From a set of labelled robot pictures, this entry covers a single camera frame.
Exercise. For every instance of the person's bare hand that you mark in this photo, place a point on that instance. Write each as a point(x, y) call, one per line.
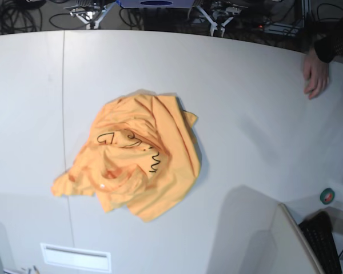
point(316, 75)

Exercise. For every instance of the orange yellow t-shirt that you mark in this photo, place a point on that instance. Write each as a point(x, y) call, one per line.
point(141, 153)

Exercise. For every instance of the dark sleeved forearm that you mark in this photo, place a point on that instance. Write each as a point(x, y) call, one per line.
point(331, 45)

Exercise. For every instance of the green tape roll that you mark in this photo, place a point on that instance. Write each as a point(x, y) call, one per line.
point(327, 196)

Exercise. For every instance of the black keyboard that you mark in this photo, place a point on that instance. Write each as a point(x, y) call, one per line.
point(318, 233)

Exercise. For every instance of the white partition panel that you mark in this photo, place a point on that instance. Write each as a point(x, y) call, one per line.
point(294, 254)

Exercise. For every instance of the white cable tray slot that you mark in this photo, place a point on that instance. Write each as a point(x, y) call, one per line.
point(74, 258)

